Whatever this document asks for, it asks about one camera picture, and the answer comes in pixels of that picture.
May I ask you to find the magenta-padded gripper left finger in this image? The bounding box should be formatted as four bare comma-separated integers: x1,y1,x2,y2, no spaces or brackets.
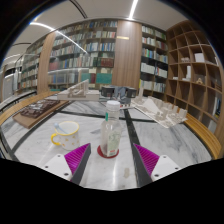
42,142,92,186

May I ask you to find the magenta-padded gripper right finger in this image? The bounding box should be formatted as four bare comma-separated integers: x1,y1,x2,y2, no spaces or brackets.
132,143,184,186

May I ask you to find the clear plastic drink bottle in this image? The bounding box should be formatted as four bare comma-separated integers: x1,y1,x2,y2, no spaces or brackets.
99,100,123,158

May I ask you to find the white mug with yellow rim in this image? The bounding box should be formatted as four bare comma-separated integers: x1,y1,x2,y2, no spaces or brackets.
50,120,81,151

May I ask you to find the light blue spoon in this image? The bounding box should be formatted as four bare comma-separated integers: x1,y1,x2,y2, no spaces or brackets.
53,122,66,134

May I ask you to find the white city block model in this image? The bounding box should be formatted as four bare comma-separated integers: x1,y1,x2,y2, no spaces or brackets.
130,87,189,129

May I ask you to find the brown model on wooden board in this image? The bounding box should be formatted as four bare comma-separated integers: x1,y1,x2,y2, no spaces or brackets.
12,98,69,130

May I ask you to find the white architectural model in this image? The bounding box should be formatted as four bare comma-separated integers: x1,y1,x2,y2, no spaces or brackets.
44,79,101,102

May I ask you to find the dark grey architectural model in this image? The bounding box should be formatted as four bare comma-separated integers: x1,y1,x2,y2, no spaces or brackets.
99,85,138,109

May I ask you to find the wooden cubby shelf unit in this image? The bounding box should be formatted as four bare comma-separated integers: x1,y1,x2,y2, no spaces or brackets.
165,19,224,134

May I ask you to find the narrow dark bookshelf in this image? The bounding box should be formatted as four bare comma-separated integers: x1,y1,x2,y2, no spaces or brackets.
138,24,169,99

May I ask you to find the distant side bookshelf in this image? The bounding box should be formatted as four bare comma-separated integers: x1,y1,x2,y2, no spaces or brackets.
0,54,41,101

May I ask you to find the straight ceiling light strip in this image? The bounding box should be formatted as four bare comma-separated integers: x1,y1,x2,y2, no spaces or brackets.
128,0,139,20

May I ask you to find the large wall bookshelf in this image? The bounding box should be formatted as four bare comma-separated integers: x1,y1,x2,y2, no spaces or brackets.
36,19,118,94

